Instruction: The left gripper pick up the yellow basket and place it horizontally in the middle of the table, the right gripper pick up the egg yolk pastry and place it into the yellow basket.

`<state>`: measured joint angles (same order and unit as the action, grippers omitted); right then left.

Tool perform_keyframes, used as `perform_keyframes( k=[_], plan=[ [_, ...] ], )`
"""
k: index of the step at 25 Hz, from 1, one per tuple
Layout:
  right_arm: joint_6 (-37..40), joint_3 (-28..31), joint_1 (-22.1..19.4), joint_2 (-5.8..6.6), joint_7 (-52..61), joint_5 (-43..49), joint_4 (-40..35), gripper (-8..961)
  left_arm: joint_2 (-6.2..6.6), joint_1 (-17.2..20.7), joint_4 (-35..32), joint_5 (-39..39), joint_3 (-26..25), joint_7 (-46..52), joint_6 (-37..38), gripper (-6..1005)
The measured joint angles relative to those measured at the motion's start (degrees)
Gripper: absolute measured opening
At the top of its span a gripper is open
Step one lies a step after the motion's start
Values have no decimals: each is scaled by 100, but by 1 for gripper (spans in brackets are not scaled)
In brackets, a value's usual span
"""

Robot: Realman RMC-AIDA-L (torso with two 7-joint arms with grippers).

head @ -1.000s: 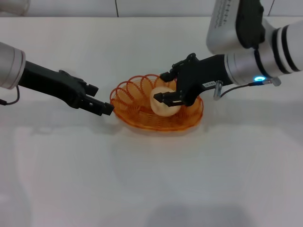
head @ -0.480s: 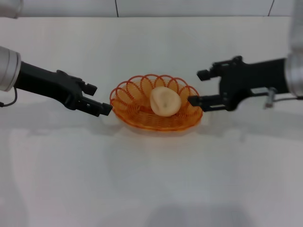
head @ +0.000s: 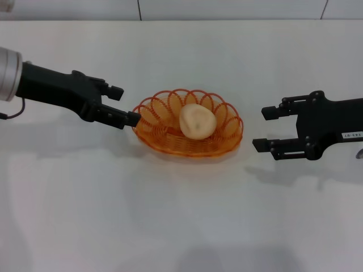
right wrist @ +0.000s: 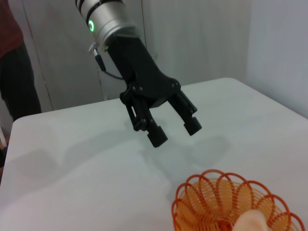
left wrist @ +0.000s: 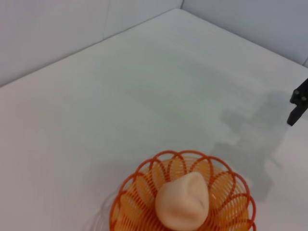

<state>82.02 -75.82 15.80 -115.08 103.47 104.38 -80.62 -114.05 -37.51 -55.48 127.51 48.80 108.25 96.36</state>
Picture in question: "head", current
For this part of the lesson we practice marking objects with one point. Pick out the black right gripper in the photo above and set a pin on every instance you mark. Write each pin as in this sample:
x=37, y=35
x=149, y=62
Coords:
x=323, y=122

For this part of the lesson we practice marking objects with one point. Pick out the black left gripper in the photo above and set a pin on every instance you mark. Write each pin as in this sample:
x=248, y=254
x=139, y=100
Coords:
x=56, y=88

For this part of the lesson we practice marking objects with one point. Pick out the pale round bread bun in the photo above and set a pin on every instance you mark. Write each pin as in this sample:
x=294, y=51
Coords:
x=198, y=122

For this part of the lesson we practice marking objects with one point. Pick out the orange plastic woven basket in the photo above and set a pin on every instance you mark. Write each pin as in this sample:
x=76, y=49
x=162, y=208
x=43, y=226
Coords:
x=175, y=144

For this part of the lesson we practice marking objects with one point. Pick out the white printed label sticker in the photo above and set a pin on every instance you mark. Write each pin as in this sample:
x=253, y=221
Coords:
x=353, y=135

